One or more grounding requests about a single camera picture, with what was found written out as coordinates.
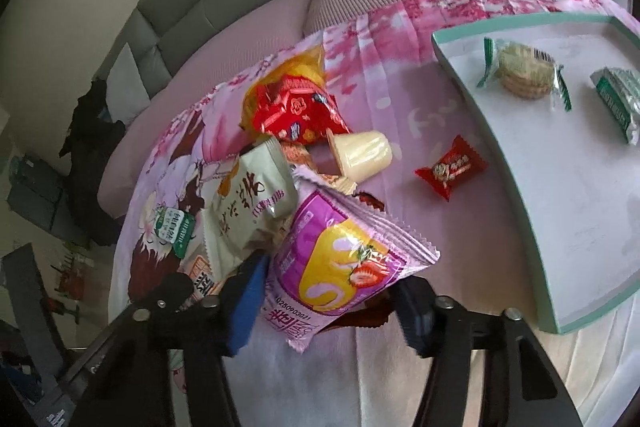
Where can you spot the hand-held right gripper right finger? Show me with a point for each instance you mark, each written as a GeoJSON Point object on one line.
{"type": "Point", "coordinates": [415, 314]}

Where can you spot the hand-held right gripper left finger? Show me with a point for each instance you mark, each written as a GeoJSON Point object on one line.
{"type": "Point", "coordinates": [247, 302]}

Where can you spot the orange white snack packet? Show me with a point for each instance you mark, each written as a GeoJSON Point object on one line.
{"type": "Point", "coordinates": [200, 277]}

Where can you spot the purple strawberry snack packet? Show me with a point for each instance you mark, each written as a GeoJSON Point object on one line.
{"type": "Point", "coordinates": [320, 247]}

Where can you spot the small green white packet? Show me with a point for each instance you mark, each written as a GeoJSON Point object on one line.
{"type": "Point", "coordinates": [172, 229]}

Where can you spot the beige snack packet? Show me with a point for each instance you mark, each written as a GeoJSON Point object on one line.
{"type": "Point", "coordinates": [250, 192]}

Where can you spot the small red candy packet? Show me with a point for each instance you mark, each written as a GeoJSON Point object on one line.
{"type": "Point", "coordinates": [450, 167]}

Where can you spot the yellow pudding cup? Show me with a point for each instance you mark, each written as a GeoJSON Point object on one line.
{"type": "Point", "coordinates": [362, 154]}

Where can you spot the white box with teal rim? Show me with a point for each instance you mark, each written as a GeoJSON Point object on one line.
{"type": "Point", "coordinates": [550, 182]}

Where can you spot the red snack bag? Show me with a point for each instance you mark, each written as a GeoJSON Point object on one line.
{"type": "Point", "coordinates": [295, 112]}

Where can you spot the black cloth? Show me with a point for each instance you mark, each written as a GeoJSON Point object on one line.
{"type": "Point", "coordinates": [90, 147]}

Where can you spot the pink printed blanket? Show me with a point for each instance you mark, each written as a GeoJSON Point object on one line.
{"type": "Point", "coordinates": [390, 82]}

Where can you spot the yellow snack bag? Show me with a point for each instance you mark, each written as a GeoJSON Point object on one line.
{"type": "Point", "coordinates": [295, 67]}

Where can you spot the white cushion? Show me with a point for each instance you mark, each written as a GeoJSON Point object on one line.
{"type": "Point", "coordinates": [127, 87]}

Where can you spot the clear green cookie packet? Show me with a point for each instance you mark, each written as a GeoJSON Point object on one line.
{"type": "Point", "coordinates": [525, 72]}

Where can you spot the green biscuit packet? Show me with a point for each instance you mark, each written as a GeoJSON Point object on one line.
{"type": "Point", "coordinates": [620, 102]}

